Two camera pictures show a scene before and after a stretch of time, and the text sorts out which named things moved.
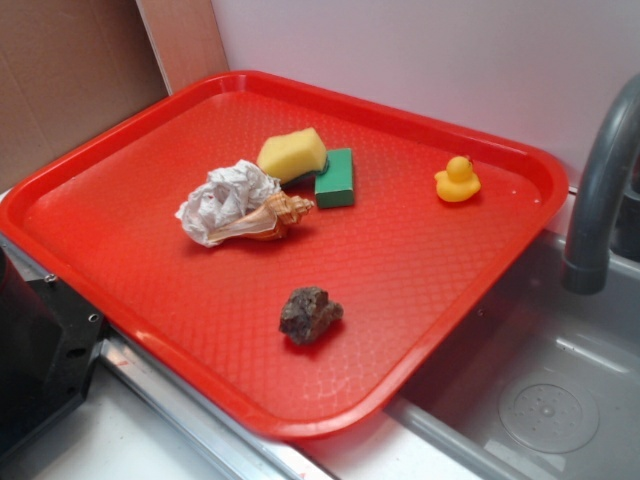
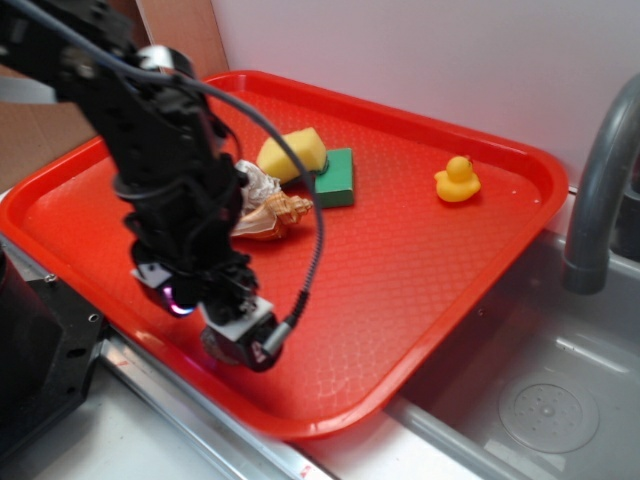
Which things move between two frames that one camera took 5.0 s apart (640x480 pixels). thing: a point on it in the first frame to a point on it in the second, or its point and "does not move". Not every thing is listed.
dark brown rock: x=307 y=312 to x=225 y=349
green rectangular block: x=334 y=186 does not move
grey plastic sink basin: x=538 y=382 does not move
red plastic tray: x=296 y=254 does not move
